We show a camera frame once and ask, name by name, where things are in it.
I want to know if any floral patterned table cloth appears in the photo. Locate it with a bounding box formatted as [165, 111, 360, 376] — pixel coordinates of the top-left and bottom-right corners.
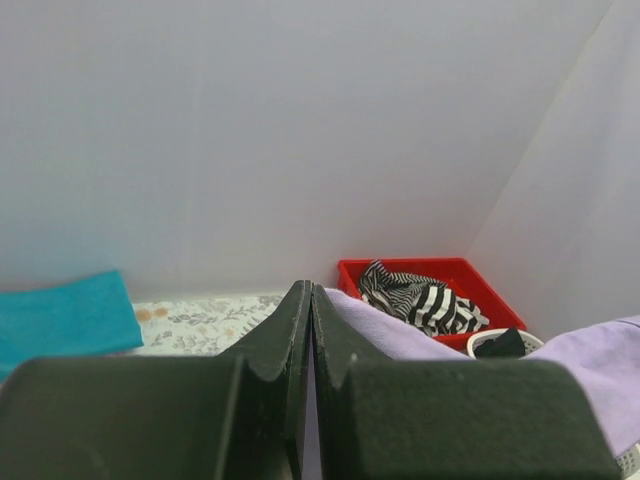
[128, 292, 284, 356]

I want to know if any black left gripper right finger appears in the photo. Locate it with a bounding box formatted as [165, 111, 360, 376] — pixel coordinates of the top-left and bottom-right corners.
[311, 287, 621, 479]

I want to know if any white perforated laundry basket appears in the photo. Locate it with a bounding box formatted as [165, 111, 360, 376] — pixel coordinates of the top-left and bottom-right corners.
[466, 328, 639, 479]

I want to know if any black white striped shirt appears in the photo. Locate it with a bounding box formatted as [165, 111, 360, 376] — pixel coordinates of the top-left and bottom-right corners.
[358, 260, 489, 338]

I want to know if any lilac purple t shirt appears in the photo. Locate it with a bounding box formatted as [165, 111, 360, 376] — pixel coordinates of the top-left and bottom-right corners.
[322, 287, 639, 460]

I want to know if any red plastic bin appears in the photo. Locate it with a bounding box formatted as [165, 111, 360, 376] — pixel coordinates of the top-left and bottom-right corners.
[337, 258, 527, 351]

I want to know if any black garment in basket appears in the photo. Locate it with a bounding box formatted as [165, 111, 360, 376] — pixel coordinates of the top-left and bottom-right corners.
[473, 328, 526, 358]

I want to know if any teal folded t shirt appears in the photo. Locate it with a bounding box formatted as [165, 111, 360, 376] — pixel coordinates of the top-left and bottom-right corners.
[1, 271, 143, 379]

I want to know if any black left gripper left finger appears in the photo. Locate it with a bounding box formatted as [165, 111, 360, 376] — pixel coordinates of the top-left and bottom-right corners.
[1, 281, 312, 479]

